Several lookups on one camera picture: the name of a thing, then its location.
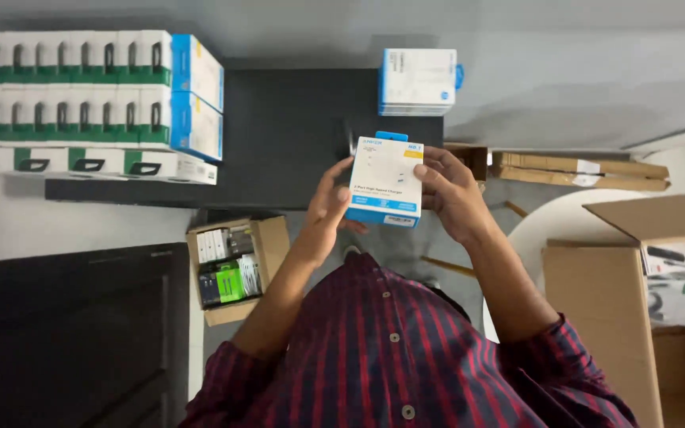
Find stack of white blue boxes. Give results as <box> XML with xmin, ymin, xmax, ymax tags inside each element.
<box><xmin>377</xmin><ymin>48</ymin><xmax>466</xmax><ymax>117</ymax></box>

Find stack of green white boxes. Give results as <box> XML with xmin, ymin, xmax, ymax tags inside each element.
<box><xmin>0</xmin><ymin>29</ymin><xmax>219</xmax><ymax>186</ymax></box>

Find person's right hand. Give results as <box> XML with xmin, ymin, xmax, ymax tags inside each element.
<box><xmin>413</xmin><ymin>145</ymin><xmax>501</xmax><ymax>248</ymax></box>

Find large open cardboard carton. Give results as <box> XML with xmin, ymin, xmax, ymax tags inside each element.
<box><xmin>541</xmin><ymin>191</ymin><xmax>685</xmax><ymax>428</ymax></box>

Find white blue charger box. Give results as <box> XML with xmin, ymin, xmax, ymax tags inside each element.
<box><xmin>345</xmin><ymin>131</ymin><xmax>426</xmax><ymax>229</ymax></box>

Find black cabinet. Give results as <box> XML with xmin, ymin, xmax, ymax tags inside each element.
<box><xmin>0</xmin><ymin>242</ymin><xmax>191</xmax><ymax>428</ymax></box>

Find black mat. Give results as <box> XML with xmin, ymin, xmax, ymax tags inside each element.
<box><xmin>44</xmin><ymin>68</ymin><xmax>445</xmax><ymax>210</ymax></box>

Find red blue striped shirt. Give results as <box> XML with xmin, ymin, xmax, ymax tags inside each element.
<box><xmin>178</xmin><ymin>252</ymin><xmax>639</xmax><ymax>428</ymax></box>

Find small carton with accessories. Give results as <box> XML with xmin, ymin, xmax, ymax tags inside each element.
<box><xmin>186</xmin><ymin>214</ymin><xmax>291</xmax><ymax>328</ymax></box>

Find flat folded cardboard cartons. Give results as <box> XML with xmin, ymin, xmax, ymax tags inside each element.
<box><xmin>490</xmin><ymin>151</ymin><xmax>672</xmax><ymax>193</ymax></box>

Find blue white product box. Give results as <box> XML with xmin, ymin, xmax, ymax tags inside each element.
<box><xmin>169</xmin><ymin>91</ymin><xmax>225</xmax><ymax>163</ymax></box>
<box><xmin>170</xmin><ymin>33</ymin><xmax>225</xmax><ymax>113</ymax></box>

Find small brown cardboard box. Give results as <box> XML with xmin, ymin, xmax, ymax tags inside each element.
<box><xmin>442</xmin><ymin>142</ymin><xmax>490</xmax><ymax>183</ymax></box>

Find person's left hand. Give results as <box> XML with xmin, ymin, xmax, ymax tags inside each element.
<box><xmin>303</xmin><ymin>156</ymin><xmax>372</xmax><ymax>249</ymax></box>

